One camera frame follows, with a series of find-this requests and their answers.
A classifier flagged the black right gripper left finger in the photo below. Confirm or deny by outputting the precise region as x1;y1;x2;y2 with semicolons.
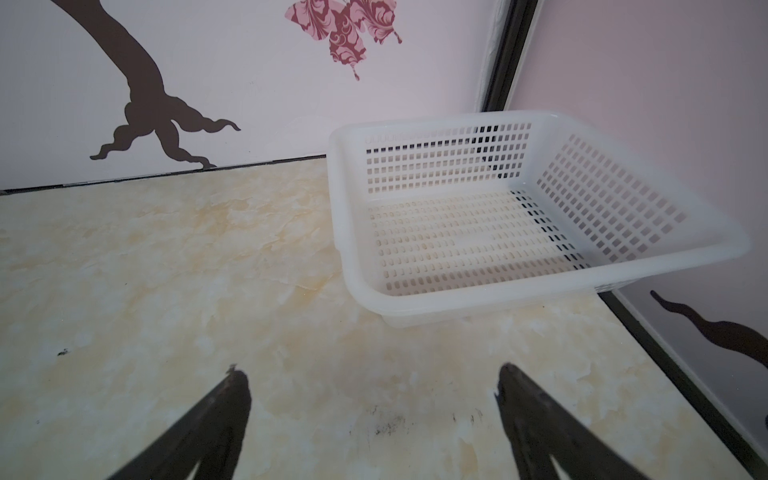
111;369;252;479

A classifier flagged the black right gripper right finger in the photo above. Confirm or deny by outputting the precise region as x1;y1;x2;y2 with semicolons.
495;363;646;479

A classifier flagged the white plastic laundry basket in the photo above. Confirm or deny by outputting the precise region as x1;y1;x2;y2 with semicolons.
327;111;751;327

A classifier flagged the black corner frame post right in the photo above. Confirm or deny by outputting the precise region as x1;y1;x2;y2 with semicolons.
478;0;544;112

